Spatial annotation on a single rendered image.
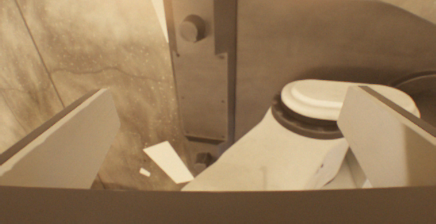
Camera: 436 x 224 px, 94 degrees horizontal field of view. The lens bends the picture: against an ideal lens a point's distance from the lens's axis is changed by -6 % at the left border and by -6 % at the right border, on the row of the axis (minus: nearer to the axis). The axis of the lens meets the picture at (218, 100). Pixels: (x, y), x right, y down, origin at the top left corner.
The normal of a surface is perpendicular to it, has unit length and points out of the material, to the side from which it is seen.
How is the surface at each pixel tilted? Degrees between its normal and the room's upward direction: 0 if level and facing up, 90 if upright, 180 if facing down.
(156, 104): 0
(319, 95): 90
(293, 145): 90
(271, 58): 0
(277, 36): 0
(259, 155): 90
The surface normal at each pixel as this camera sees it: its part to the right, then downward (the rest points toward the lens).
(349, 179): -0.03, -0.85
